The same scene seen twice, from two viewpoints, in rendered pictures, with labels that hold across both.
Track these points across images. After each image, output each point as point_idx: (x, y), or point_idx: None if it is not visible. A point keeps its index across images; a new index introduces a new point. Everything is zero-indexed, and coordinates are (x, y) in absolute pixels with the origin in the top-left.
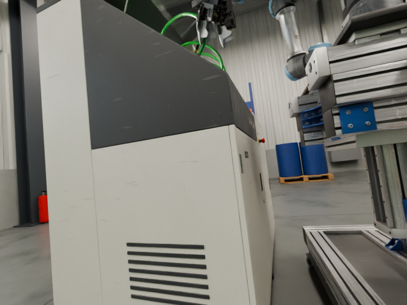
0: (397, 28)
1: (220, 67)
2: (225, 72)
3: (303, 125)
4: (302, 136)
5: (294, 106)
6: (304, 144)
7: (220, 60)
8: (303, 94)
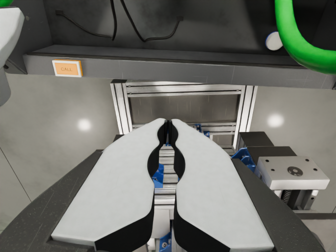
0: None
1: (302, 42)
2: (6, 71)
3: (246, 151)
4: (249, 139)
5: (262, 167)
6: (240, 132)
7: (321, 59)
8: (308, 213)
